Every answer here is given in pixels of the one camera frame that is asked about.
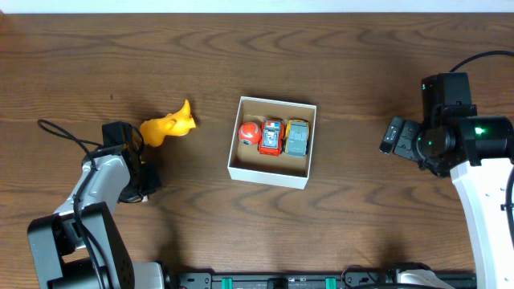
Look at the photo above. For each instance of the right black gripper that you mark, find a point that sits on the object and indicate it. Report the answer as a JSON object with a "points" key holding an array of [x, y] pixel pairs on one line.
{"points": [[404, 146]]}

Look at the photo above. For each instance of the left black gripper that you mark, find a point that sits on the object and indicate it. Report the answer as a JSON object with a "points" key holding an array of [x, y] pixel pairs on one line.
{"points": [[134, 150]]}

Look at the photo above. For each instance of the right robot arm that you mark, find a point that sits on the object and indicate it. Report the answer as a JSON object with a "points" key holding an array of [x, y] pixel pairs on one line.
{"points": [[476, 153]]}

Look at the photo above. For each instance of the white cardboard box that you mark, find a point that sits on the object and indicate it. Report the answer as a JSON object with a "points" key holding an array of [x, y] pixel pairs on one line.
{"points": [[245, 163]]}

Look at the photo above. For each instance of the yellow grey toy truck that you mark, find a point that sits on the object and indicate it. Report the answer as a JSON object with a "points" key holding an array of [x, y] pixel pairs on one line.
{"points": [[297, 136]]}

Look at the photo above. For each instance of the red toy fire truck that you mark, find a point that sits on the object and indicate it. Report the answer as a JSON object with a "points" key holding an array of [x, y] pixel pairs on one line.
{"points": [[271, 142]]}

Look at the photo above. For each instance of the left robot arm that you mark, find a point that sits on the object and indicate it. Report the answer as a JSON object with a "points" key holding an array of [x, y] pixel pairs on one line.
{"points": [[79, 245]]}

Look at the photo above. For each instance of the orange toy dinosaur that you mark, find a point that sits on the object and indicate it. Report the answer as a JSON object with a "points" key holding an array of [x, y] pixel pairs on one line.
{"points": [[154, 131]]}

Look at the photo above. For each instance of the black mounting rail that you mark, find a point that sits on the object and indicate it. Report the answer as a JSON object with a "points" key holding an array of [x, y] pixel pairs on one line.
{"points": [[403, 275]]}

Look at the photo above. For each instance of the red ball with face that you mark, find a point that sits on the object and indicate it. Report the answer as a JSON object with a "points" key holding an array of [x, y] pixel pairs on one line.
{"points": [[249, 133]]}

